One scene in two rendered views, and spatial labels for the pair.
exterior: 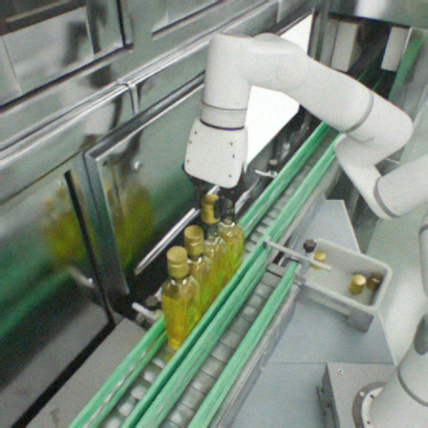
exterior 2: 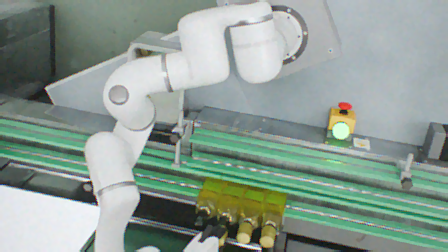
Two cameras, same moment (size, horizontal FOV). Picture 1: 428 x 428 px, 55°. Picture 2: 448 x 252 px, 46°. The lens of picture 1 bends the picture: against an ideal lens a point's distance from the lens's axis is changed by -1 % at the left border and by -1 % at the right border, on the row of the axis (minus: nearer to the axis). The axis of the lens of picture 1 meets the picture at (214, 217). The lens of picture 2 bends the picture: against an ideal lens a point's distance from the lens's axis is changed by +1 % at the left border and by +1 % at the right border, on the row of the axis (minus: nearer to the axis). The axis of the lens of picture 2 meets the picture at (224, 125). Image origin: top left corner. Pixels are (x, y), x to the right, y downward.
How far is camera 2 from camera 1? 0.79 m
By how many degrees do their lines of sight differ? 31
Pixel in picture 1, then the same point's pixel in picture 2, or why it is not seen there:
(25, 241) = not seen: outside the picture
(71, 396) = (345, 236)
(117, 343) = (299, 226)
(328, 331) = not seen: hidden behind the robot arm
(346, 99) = (126, 204)
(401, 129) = (112, 146)
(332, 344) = not seen: hidden behind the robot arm
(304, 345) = (227, 91)
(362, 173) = (135, 145)
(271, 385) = (270, 106)
